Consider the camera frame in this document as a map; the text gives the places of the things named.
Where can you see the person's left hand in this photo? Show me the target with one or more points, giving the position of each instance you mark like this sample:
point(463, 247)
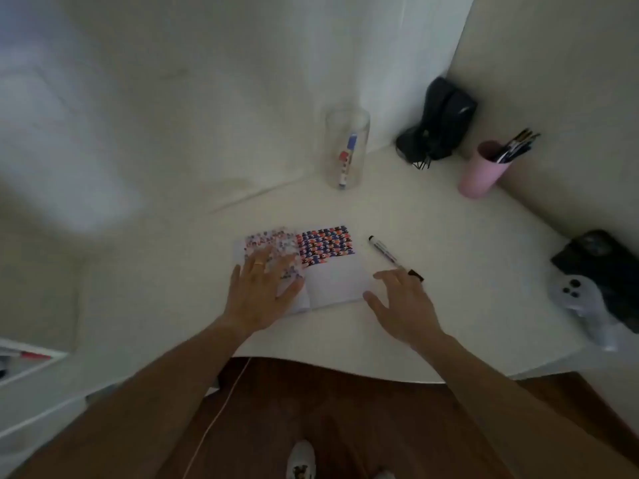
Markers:
point(259, 299)

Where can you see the person's right hand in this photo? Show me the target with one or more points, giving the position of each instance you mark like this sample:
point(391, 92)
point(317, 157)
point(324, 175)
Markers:
point(407, 314)

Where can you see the person's right thumb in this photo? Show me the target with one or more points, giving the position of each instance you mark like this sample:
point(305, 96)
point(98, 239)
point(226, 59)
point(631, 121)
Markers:
point(374, 304)

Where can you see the person's left thumb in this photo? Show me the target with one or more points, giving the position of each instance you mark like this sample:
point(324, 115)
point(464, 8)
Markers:
point(294, 291)

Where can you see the person's left middle finger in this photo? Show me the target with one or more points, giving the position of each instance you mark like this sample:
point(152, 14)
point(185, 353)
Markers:
point(268, 259)

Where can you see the person's left little finger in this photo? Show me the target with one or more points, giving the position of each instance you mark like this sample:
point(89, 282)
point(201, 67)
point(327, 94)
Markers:
point(236, 279)

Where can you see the patterned sticker booklet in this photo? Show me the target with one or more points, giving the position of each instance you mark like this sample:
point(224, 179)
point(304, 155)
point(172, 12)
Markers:
point(332, 279)

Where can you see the person's left forearm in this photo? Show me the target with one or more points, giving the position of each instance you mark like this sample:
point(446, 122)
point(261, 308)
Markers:
point(149, 394)

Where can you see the person's right forearm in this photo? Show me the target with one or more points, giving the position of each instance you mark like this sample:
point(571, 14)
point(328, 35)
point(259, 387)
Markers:
point(509, 409)

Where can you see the white black-capped marker pen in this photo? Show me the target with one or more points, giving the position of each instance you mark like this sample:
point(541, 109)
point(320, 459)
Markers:
point(385, 249)

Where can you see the white blue-red marker pen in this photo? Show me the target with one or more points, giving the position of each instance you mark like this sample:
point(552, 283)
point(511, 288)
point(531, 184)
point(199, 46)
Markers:
point(346, 162)

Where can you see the clear glass jar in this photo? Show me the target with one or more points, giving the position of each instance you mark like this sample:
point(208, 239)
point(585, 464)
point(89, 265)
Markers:
point(333, 144)

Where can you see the pink cup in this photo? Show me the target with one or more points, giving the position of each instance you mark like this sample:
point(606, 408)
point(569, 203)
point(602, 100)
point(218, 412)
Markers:
point(477, 177)

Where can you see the white shoe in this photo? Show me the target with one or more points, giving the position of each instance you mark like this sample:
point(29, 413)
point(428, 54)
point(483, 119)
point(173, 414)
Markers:
point(301, 461)

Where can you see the black desk device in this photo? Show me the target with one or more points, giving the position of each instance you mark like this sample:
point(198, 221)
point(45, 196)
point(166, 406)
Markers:
point(444, 119)

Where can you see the white game controller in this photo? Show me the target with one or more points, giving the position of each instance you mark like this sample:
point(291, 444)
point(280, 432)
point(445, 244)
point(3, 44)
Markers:
point(581, 304)

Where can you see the bunch of dark brushes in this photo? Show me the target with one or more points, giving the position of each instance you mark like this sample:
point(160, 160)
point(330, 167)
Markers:
point(514, 144)

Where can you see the red pen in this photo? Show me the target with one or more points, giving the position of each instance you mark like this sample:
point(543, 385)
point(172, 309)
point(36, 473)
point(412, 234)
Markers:
point(30, 356)

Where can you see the black flat case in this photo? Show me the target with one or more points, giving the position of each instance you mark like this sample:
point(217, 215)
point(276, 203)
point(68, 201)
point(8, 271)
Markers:
point(604, 274)

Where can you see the white drawer unit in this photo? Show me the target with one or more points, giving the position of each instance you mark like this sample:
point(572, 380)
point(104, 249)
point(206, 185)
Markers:
point(30, 394)

